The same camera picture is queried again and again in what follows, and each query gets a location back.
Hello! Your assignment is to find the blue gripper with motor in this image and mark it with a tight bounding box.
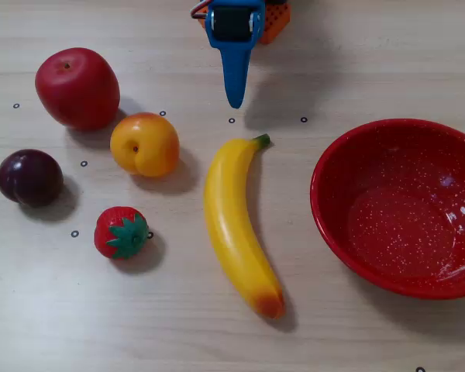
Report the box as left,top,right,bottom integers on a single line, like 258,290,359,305
205,0,265,110

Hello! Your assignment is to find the yellow orange toy peach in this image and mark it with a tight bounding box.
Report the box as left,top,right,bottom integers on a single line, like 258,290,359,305
109,112,181,178

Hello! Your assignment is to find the red speckled enamel bowl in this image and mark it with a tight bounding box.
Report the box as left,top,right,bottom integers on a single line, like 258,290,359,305
309,118,465,301

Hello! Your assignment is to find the yellow toy banana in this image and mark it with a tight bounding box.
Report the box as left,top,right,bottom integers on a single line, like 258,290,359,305
203,133,286,321

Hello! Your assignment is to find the red toy apple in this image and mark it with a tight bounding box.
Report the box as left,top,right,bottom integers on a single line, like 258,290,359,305
34,46,121,132

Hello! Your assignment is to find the red toy strawberry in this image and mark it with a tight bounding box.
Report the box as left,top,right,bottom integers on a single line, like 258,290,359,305
93,205,150,260

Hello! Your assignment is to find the dark purple toy plum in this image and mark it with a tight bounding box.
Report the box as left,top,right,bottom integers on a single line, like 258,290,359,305
0,149,65,208

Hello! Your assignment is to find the red white gripper servo cable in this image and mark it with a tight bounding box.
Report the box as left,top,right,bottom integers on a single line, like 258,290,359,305
189,0,211,20

